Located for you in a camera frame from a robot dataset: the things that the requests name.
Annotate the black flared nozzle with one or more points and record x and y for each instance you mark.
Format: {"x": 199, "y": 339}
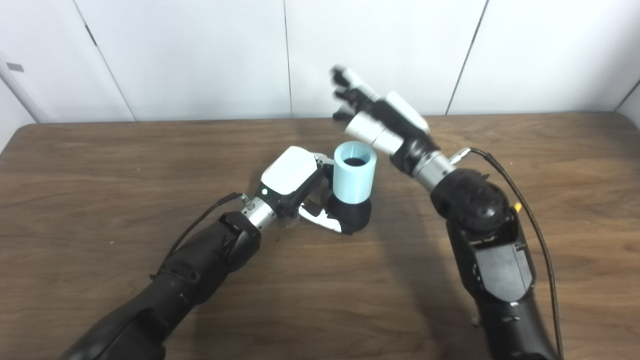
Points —
{"x": 355, "y": 215}

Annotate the black wall panel hinge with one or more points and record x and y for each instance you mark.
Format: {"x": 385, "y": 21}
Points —
{"x": 90, "y": 35}

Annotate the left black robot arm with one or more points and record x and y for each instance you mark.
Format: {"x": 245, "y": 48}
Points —
{"x": 190, "y": 275}

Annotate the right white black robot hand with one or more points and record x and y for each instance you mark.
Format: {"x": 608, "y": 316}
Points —
{"x": 400, "y": 125}

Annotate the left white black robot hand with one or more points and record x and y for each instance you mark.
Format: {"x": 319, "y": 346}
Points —
{"x": 290, "y": 172}

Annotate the small grey wall tag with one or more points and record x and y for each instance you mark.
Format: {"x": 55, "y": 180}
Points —
{"x": 15, "y": 67}

